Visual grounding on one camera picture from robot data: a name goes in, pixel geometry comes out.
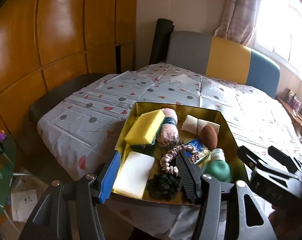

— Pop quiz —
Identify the grey yellow blue headboard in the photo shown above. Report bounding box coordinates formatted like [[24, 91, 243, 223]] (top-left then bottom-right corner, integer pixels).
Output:
[[166, 31, 280, 99]]

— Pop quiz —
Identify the pink satin scrunchie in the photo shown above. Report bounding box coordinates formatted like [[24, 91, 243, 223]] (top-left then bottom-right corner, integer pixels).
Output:
[[160, 145, 185, 177]]

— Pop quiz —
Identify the wooden wardrobe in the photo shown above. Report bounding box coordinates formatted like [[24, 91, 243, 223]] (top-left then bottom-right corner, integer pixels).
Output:
[[0, 0, 139, 136]]

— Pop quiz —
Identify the green white soft bottle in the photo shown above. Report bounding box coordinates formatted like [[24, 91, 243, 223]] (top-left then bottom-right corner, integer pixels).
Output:
[[203, 148, 232, 183]]

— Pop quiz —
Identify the black rolled mat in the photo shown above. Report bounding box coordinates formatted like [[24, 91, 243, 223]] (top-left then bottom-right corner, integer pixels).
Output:
[[149, 18, 174, 64]]

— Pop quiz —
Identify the yellow sponge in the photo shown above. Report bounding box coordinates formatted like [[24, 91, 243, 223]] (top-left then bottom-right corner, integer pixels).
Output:
[[124, 109, 165, 147]]

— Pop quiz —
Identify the brown egg makeup sponge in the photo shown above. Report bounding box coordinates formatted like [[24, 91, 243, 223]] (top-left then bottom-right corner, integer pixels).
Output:
[[199, 124, 218, 151]]

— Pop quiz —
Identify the gold tray box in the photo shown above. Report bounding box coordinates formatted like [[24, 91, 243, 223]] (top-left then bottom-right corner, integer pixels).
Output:
[[112, 102, 248, 205]]

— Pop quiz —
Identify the pink fuzzy towel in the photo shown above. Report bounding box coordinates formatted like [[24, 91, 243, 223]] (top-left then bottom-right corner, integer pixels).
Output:
[[156, 108, 180, 148]]

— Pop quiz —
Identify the person's right hand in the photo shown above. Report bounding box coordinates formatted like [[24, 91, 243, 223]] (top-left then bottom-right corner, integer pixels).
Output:
[[268, 201, 302, 239]]

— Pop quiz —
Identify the wooden side desk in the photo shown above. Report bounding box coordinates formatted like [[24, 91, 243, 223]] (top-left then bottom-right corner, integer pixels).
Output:
[[276, 95, 302, 143]]

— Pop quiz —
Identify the blue patterned packet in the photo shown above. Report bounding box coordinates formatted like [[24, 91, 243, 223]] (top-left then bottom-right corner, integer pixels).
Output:
[[184, 139, 211, 165]]

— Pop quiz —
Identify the window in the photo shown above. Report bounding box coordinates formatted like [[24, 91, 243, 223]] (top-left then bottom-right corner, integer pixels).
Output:
[[254, 0, 302, 81]]

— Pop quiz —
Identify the black velvet scrunchie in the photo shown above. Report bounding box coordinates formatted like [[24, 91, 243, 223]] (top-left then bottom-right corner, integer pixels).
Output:
[[146, 173, 182, 201]]

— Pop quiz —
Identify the cream mesh cloth roll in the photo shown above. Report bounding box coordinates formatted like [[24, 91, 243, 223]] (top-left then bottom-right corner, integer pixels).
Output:
[[181, 115, 220, 135]]

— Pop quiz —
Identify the white foam block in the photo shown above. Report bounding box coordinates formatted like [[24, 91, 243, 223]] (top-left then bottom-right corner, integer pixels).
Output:
[[112, 151, 155, 199]]

